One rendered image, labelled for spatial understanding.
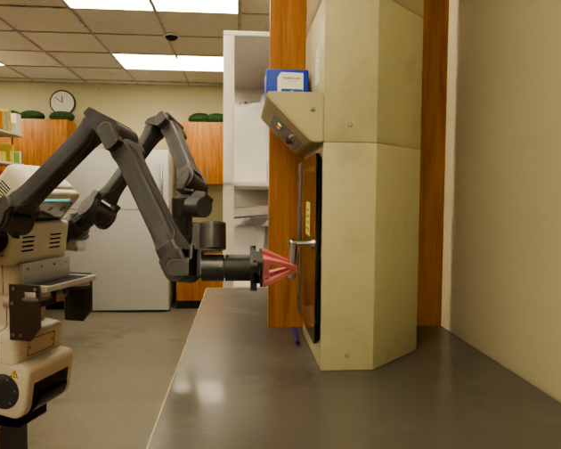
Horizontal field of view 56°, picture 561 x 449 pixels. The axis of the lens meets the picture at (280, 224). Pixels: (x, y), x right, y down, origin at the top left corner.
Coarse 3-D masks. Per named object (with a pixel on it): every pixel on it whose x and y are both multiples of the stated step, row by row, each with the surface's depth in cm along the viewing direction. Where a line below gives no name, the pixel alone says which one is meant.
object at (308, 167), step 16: (304, 160) 130; (320, 160) 108; (304, 176) 130; (304, 192) 130; (304, 208) 130; (304, 224) 130; (304, 240) 129; (304, 256) 129; (304, 272) 129; (304, 288) 129; (304, 304) 129; (304, 320) 129
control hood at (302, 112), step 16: (272, 96) 106; (288, 96) 106; (304, 96) 107; (320, 96) 107; (272, 112) 116; (288, 112) 107; (304, 112) 107; (320, 112) 107; (304, 128) 107; (320, 128) 107; (304, 144) 116
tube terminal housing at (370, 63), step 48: (336, 0) 106; (384, 0) 108; (336, 48) 107; (384, 48) 109; (336, 96) 107; (384, 96) 110; (336, 144) 108; (384, 144) 110; (336, 192) 108; (384, 192) 111; (336, 240) 109; (384, 240) 112; (336, 288) 109; (384, 288) 113; (336, 336) 110; (384, 336) 114
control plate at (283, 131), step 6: (276, 120) 120; (270, 126) 134; (276, 126) 126; (282, 126) 119; (276, 132) 134; (282, 132) 126; (288, 132) 120; (282, 138) 134; (294, 138) 120; (288, 144) 135; (294, 144) 127
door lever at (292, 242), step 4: (292, 240) 113; (296, 240) 113; (312, 240) 113; (288, 244) 113; (292, 244) 113; (296, 244) 113; (300, 244) 113; (304, 244) 113; (308, 244) 113; (312, 244) 112; (292, 248) 113; (296, 248) 113; (312, 248) 113; (292, 252) 113; (296, 252) 113; (292, 256) 113; (296, 256) 114; (292, 260) 114; (296, 260) 114; (292, 264) 114; (292, 276) 115
